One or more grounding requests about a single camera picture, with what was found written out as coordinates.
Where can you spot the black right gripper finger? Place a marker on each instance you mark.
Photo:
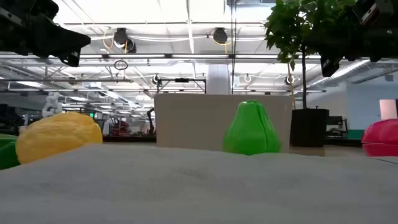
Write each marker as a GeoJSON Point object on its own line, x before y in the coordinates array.
{"type": "Point", "coordinates": [335, 42]}

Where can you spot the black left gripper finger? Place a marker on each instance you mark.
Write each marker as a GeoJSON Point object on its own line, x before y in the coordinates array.
{"type": "Point", "coordinates": [68, 40]}

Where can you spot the yellow toy lemon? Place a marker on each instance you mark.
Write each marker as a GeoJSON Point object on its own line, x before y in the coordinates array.
{"type": "Point", "coordinates": [56, 137]}

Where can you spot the dark green toy vegetable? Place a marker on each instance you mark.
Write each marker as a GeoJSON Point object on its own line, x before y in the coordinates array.
{"type": "Point", "coordinates": [6, 155]}

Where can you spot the green toy pear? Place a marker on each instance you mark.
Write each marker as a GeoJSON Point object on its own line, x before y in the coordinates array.
{"type": "Point", "coordinates": [248, 130]}

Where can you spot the translucent plastic tupperware container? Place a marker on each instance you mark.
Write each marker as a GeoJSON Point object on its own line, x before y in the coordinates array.
{"type": "Point", "coordinates": [186, 124]}

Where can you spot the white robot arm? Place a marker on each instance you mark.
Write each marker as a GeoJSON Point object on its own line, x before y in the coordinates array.
{"type": "Point", "coordinates": [51, 105]}

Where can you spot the pink panel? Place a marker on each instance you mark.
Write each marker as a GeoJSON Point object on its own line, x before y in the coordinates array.
{"type": "Point", "coordinates": [388, 109]}

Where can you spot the green plant in black pot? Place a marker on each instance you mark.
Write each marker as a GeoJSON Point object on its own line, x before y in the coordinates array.
{"type": "Point", "coordinates": [308, 127]}

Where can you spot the black vertical pole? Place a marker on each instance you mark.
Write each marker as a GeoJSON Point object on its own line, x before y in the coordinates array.
{"type": "Point", "coordinates": [234, 46]}

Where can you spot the grey cloth mat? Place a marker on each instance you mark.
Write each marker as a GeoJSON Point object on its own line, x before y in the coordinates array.
{"type": "Point", "coordinates": [199, 186]}

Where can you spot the black overhead camera frame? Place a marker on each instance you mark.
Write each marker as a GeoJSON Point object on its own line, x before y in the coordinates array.
{"type": "Point", "coordinates": [182, 80]}

